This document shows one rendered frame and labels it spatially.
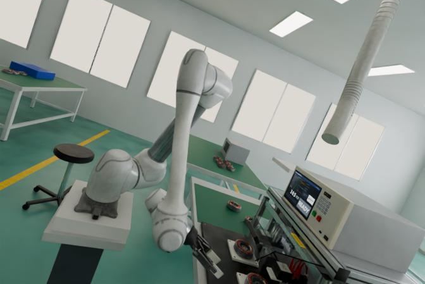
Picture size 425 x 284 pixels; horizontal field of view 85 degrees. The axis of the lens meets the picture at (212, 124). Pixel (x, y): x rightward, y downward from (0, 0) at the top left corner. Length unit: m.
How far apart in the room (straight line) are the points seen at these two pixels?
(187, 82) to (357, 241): 0.91
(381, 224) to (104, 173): 1.16
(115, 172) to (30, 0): 5.87
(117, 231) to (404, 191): 8.27
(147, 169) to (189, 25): 4.85
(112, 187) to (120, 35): 4.99
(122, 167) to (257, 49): 5.16
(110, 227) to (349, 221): 0.98
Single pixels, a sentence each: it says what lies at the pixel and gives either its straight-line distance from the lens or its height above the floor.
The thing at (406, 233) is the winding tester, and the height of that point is 1.28.
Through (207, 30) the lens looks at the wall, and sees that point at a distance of 5.78.
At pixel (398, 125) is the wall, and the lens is 8.06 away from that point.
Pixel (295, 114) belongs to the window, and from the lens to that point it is 6.27.
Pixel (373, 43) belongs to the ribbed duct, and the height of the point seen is 2.59.
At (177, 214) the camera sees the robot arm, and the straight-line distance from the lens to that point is 0.79.
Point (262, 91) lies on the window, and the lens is 5.90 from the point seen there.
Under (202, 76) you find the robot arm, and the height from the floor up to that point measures 1.55.
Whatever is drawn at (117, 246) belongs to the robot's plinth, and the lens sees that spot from 1.21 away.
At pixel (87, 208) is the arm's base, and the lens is 1.21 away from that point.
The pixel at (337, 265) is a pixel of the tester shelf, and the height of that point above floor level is 1.11.
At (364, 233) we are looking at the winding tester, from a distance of 1.17.
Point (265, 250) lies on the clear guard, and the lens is 0.98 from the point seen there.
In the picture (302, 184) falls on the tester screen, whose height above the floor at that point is 1.25.
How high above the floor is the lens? 1.47
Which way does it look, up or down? 5 degrees down
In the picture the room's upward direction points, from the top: 22 degrees clockwise
